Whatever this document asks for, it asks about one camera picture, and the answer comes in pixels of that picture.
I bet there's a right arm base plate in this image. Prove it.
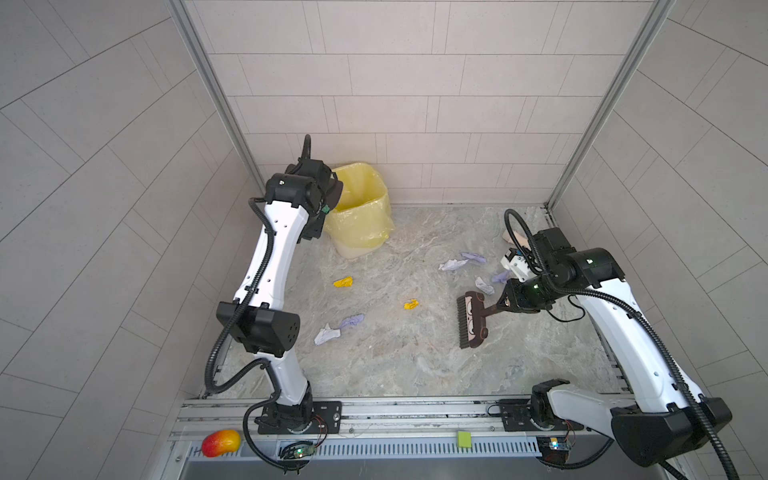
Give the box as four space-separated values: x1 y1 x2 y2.
486 397 569 432

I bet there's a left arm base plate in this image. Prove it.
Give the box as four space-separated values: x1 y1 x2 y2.
253 400 342 435

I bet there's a right circuit board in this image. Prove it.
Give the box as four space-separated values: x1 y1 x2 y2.
536 436 573 467

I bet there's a white paper scrap far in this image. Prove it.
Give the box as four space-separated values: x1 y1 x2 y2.
438 259 468 272

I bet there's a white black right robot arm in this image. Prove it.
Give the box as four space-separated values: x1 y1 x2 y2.
500 209 739 479

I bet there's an aluminium front rail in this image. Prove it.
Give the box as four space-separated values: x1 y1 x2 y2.
170 395 630 461

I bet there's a white paper scrap right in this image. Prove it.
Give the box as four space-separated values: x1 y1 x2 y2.
475 277 495 295

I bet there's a white purple paper scrap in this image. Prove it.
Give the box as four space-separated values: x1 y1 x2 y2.
314 314 365 346

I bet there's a circuit board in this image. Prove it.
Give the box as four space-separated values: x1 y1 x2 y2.
279 441 317 461
536 436 573 467

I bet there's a purple paper scrap far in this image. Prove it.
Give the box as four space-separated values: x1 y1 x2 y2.
460 252 487 264

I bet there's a red yellow mango toy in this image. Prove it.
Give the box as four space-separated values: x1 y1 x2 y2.
201 429 241 458

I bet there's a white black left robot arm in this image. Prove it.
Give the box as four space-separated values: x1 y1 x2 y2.
204 136 343 433

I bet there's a left circuit board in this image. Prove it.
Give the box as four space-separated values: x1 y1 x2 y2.
279 441 317 461

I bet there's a beige wooden rolling pin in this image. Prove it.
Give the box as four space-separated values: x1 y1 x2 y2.
502 231 530 248

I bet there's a purple paper scrap right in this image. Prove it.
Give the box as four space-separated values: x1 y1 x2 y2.
492 271 511 283

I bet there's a yellow-lined trash bin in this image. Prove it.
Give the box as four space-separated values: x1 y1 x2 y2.
324 162 394 259

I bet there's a brown hand brush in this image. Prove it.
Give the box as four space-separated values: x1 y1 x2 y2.
457 291 509 349

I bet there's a yellow paper scrap left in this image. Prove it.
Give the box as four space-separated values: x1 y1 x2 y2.
333 276 354 288

